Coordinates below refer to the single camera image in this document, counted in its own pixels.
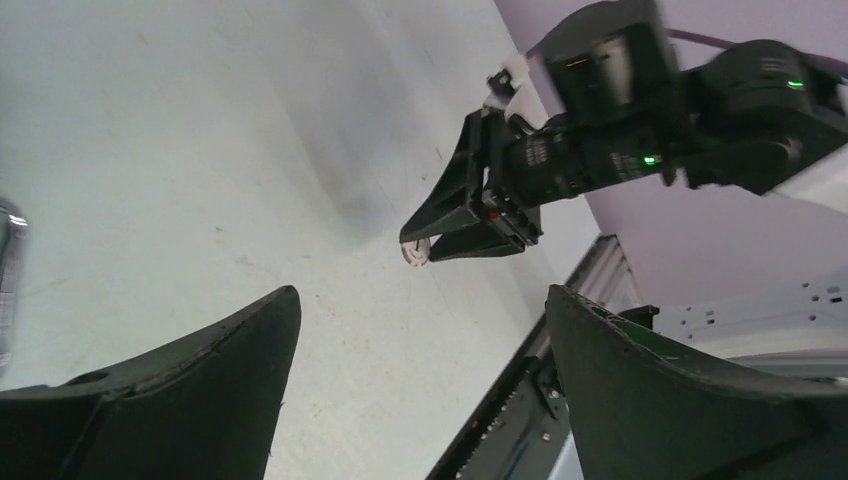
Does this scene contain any black aluminium poker case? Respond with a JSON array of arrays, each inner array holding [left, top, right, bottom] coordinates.
[[1, 197, 29, 375]]

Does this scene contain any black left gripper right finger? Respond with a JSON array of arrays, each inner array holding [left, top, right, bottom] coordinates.
[[545, 285, 847, 479]]

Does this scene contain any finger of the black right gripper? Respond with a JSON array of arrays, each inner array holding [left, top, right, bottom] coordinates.
[[399, 112, 484, 243], [429, 223, 527, 262]]

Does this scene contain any white poker chip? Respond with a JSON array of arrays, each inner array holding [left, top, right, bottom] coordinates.
[[400, 238, 431, 267]]

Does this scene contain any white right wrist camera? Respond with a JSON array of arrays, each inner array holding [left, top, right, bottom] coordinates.
[[483, 54, 549, 134]]

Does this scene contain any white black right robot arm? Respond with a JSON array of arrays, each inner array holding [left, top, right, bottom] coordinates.
[[399, 1, 847, 266]]

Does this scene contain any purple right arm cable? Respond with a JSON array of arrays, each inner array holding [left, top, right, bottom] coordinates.
[[665, 27, 848, 77]]

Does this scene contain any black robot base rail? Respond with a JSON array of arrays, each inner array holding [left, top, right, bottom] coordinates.
[[428, 235, 658, 479]]

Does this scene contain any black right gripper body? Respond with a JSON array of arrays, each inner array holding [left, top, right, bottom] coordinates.
[[464, 1, 683, 246]]

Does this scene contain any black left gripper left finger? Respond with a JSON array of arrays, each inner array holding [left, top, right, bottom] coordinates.
[[1, 286, 301, 480]]

